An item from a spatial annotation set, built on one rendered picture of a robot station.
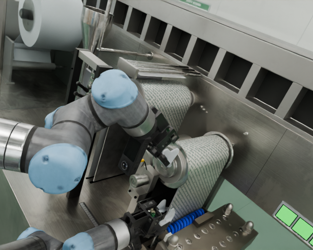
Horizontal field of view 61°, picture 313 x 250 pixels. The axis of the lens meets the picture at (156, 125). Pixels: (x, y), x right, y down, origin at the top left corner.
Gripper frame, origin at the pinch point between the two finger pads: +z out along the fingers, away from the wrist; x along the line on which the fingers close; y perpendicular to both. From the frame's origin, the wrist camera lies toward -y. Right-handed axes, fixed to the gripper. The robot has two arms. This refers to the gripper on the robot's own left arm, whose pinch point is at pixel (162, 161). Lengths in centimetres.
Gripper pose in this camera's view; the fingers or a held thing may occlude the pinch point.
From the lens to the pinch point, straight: 76.9
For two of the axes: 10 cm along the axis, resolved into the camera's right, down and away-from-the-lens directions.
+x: -6.3, -5.2, 5.7
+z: 3.4, 4.8, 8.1
